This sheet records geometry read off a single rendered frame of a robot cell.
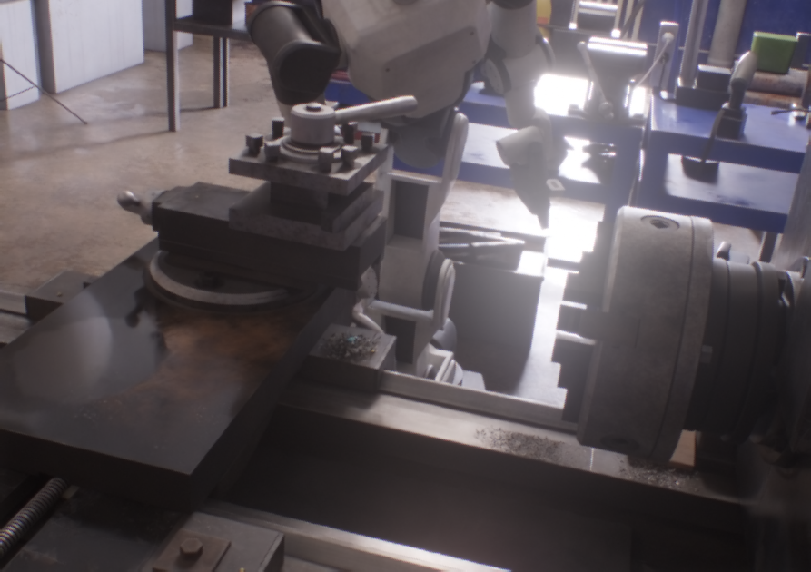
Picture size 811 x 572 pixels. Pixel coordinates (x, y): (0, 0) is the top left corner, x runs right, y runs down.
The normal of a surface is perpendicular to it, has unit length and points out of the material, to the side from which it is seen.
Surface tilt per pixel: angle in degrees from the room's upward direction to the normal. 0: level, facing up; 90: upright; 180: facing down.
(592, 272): 34
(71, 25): 90
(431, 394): 45
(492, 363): 0
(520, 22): 120
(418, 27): 79
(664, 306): 51
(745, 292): 23
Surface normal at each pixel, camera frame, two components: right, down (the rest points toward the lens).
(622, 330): -0.17, -0.06
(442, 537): 0.31, -0.85
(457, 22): 0.23, 0.24
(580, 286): -0.05, -0.54
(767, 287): 0.01, -0.73
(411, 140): -0.25, 0.87
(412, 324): -0.28, 0.66
